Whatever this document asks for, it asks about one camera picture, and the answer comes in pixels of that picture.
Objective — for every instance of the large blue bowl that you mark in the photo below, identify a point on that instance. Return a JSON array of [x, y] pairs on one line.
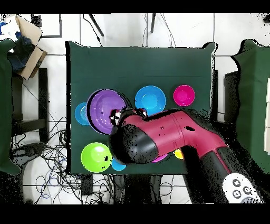
[[150, 99]]

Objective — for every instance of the purple bowl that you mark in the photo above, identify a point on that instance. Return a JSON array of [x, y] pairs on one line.
[[101, 109]]

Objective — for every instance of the large pink bowl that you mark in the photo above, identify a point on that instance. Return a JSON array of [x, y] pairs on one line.
[[160, 158]]

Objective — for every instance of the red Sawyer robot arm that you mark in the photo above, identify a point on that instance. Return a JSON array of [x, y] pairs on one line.
[[168, 131]]

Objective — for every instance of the dark green tablecloth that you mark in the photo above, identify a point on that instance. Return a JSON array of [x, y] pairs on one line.
[[137, 63]]

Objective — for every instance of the small pink bowl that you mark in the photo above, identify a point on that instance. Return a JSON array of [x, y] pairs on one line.
[[184, 95]]

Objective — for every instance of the small translucent blue bowl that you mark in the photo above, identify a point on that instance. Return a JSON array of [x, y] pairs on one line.
[[81, 114]]

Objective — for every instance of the blue cup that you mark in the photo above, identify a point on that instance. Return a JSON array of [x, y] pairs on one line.
[[118, 165]]

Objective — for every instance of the yellow cup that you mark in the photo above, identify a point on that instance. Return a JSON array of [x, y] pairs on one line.
[[178, 154]]

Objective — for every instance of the green bowl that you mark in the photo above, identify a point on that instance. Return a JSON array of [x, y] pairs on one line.
[[93, 157]]

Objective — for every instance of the black floor box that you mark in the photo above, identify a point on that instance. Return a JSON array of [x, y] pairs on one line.
[[87, 186]]

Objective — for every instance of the black tripod leg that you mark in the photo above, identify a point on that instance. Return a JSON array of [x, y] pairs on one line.
[[96, 25], [153, 23]]

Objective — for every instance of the green cloth side table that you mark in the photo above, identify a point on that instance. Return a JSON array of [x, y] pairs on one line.
[[5, 105], [253, 95]]

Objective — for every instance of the dark blue bag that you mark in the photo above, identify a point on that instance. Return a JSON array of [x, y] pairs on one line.
[[21, 55]]

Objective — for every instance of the cardboard box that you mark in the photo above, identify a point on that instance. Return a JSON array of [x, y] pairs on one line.
[[29, 29]]

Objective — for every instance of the black chair frame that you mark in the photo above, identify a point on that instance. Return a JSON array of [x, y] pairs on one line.
[[43, 95], [215, 88]]

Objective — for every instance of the grey pedestal foot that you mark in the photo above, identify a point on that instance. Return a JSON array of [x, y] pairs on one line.
[[29, 149]]

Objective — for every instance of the black square frame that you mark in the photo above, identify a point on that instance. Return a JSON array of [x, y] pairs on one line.
[[61, 25]]

